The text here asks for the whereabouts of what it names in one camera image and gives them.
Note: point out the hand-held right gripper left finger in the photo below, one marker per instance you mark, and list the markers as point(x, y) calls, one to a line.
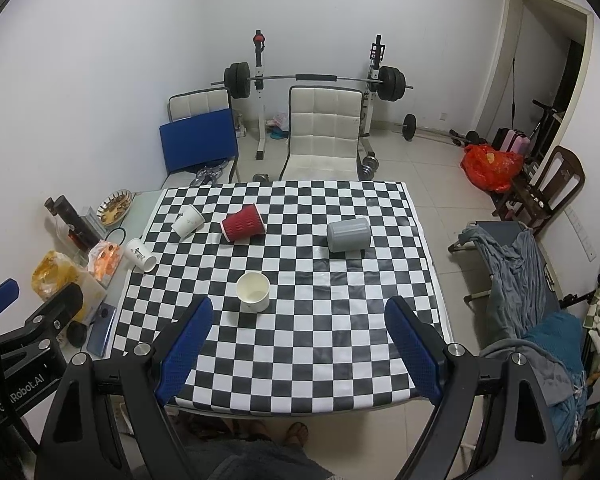
point(185, 350)

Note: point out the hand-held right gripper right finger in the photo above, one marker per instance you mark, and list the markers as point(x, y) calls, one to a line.
point(414, 350)

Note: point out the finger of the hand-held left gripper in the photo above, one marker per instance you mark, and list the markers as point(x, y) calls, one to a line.
point(55, 307)
point(4, 292)

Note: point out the grey ribbed cup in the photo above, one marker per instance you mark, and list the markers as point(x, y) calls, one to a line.
point(349, 235)

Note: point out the red ribbed paper cup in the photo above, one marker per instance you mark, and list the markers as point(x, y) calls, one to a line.
point(242, 224)

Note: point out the plain white paper cup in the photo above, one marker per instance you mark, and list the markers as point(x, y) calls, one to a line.
point(253, 291)

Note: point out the white printed paper cup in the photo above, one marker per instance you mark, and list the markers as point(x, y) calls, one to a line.
point(141, 255)
point(188, 221)

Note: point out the yellow plastic bag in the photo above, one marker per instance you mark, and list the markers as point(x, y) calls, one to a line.
point(52, 275)

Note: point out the black round cap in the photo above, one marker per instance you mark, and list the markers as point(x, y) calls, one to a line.
point(77, 334)

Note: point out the blue phone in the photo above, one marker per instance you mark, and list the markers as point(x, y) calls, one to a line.
point(102, 332)

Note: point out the orange snack bag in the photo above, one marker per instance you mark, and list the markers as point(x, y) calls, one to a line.
point(105, 260)

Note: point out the dark bottle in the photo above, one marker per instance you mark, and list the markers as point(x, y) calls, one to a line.
point(72, 222)

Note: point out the black white checkered tablecloth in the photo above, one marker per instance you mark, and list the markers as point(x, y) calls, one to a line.
point(310, 320)

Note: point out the person's foot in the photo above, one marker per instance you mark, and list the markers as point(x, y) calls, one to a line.
point(257, 431)
point(296, 435)

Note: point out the plate of snacks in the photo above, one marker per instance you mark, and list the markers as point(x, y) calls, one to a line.
point(114, 207)

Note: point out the grey blanket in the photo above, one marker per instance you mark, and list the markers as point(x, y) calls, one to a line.
point(517, 285)

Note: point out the person's grey shorts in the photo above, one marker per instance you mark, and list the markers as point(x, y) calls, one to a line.
point(260, 462)

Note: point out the teal cloth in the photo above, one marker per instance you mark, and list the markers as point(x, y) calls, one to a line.
point(555, 340)

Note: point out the folding cot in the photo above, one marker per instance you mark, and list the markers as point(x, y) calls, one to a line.
point(497, 232)

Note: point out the chrome dumbbell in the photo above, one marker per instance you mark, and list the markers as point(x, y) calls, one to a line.
point(370, 166)

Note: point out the red plastic bag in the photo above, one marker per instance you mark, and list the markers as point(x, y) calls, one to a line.
point(490, 167)

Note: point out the blue board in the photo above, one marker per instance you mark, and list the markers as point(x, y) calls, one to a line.
point(197, 142)

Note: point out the long dumbbell bar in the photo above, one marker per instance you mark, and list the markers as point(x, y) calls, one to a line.
point(409, 127)

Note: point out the dark wooden chair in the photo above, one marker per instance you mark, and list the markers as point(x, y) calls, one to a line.
point(560, 180)

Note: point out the pink suitcase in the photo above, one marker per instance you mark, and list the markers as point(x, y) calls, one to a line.
point(511, 140)

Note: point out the white barbell rack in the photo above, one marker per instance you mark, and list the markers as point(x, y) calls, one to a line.
point(259, 125)

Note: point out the white padded chair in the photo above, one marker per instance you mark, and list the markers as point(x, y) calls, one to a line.
point(322, 130)
point(200, 102)

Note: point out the pink plastic bag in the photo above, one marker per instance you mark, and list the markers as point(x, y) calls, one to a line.
point(281, 121)

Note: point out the black kick scooter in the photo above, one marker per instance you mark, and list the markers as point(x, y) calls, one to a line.
point(542, 130)

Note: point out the barbell with black plates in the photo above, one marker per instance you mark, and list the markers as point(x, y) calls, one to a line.
point(240, 80)

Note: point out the white wall socket strip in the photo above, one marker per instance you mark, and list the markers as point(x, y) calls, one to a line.
point(582, 235)

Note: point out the door frame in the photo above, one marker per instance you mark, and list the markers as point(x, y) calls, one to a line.
point(582, 60)

